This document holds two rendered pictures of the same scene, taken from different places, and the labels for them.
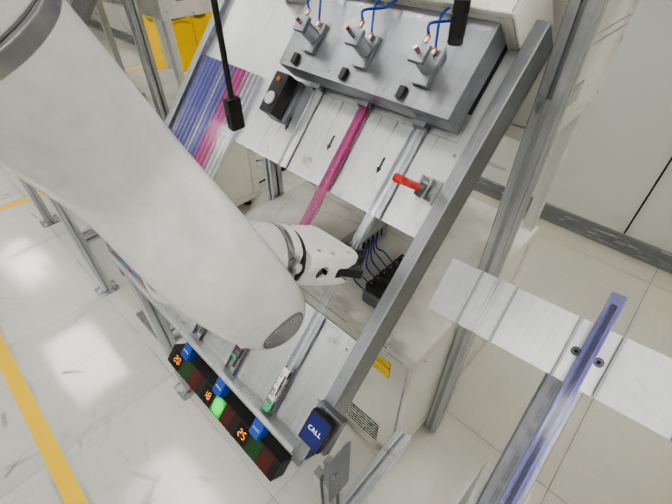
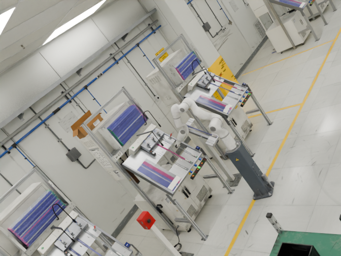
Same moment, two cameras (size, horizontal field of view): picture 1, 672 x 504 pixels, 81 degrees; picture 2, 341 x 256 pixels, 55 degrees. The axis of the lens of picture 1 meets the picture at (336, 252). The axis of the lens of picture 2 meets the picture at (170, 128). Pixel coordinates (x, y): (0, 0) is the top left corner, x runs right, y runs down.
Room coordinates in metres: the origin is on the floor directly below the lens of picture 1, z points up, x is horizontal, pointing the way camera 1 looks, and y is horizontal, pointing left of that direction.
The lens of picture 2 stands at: (-0.26, 3.75, 2.36)
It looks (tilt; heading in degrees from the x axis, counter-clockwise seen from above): 17 degrees down; 280
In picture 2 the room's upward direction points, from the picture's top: 37 degrees counter-clockwise
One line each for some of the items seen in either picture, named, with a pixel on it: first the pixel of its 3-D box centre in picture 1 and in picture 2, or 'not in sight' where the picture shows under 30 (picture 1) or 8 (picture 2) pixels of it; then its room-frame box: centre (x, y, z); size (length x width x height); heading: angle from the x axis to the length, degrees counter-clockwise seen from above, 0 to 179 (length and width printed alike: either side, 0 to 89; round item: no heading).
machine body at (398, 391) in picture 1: (374, 294); (174, 197); (0.94, -0.14, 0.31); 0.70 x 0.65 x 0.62; 46
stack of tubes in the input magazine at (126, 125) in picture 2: not in sight; (126, 125); (0.81, -0.10, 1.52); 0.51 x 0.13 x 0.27; 46
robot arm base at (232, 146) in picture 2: not in sight; (229, 141); (-0.12, 0.37, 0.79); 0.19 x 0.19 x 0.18
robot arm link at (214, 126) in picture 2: not in sight; (217, 128); (-0.11, 0.40, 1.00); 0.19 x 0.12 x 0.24; 59
